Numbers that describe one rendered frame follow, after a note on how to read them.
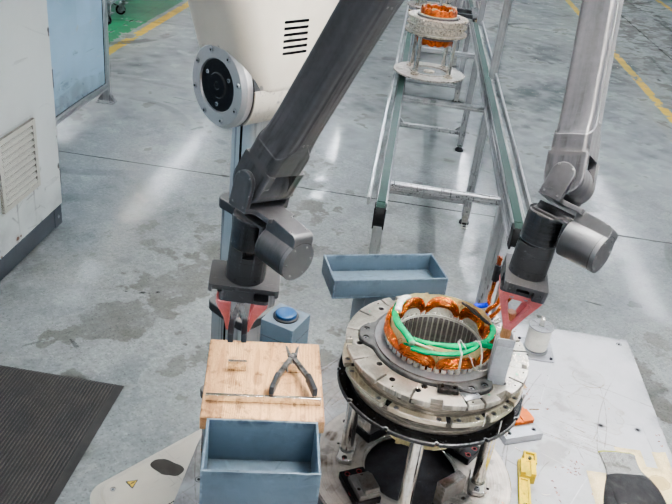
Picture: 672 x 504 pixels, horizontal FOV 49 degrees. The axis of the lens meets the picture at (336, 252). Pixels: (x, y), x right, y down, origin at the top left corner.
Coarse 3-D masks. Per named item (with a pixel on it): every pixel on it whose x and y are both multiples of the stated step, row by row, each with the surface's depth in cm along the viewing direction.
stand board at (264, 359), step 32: (224, 352) 126; (256, 352) 127; (224, 384) 119; (256, 384) 120; (288, 384) 121; (320, 384) 121; (224, 416) 112; (256, 416) 113; (288, 416) 114; (320, 416) 115
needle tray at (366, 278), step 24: (336, 264) 161; (360, 264) 162; (384, 264) 164; (408, 264) 165; (432, 264) 164; (336, 288) 152; (360, 288) 153; (384, 288) 154; (408, 288) 156; (432, 288) 157
